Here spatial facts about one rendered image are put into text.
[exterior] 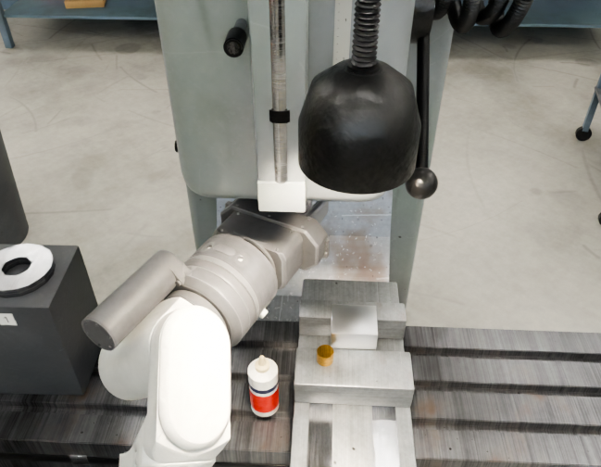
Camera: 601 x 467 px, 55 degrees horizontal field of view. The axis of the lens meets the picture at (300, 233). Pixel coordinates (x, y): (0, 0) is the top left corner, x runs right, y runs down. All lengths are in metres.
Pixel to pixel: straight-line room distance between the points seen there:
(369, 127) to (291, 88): 0.13
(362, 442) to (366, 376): 0.08
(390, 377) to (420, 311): 1.52
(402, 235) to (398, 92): 0.85
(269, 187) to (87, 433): 0.52
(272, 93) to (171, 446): 0.27
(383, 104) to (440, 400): 0.63
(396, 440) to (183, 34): 0.53
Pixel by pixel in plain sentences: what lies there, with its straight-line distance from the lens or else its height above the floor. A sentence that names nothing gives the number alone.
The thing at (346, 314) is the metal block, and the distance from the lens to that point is 0.78.
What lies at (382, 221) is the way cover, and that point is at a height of 0.98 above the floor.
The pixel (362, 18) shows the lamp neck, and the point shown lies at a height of 1.54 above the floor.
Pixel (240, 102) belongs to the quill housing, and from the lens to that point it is 0.49.
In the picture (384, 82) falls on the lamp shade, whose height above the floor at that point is 1.51.
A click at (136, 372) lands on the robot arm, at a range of 0.50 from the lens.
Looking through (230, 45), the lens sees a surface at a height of 1.49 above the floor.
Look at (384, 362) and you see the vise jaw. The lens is 0.77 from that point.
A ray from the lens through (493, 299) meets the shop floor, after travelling 2.39.
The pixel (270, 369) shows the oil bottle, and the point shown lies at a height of 1.01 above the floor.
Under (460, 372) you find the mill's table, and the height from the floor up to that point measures 0.93.
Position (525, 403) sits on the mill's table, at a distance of 0.92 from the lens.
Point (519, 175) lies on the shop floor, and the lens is 3.12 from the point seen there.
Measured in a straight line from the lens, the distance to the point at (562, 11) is 4.72.
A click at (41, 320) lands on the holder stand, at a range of 0.81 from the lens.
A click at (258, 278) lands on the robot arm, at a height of 1.27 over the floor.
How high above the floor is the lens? 1.64
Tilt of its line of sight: 40 degrees down
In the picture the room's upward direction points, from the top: straight up
